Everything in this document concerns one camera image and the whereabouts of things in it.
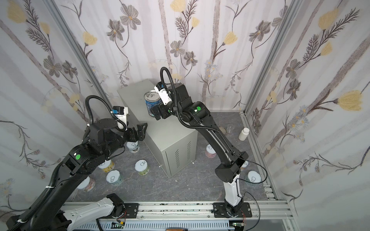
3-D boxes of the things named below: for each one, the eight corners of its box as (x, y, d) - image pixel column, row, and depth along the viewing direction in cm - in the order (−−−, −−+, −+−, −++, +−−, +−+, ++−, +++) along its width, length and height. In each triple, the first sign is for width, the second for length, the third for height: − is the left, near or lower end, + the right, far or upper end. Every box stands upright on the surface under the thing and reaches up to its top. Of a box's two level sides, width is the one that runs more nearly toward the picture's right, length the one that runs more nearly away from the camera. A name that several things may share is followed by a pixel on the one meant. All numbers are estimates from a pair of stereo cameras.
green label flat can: (136, 175, 88) (133, 171, 83) (138, 163, 93) (136, 159, 88) (148, 175, 88) (145, 171, 84) (150, 163, 93) (148, 159, 88)
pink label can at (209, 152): (208, 159, 95) (210, 155, 91) (202, 150, 100) (203, 146, 95) (214, 156, 97) (215, 152, 92) (208, 148, 101) (209, 143, 96)
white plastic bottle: (240, 143, 106) (246, 134, 96) (236, 139, 108) (241, 130, 99) (245, 140, 108) (251, 130, 98) (241, 136, 110) (246, 126, 101)
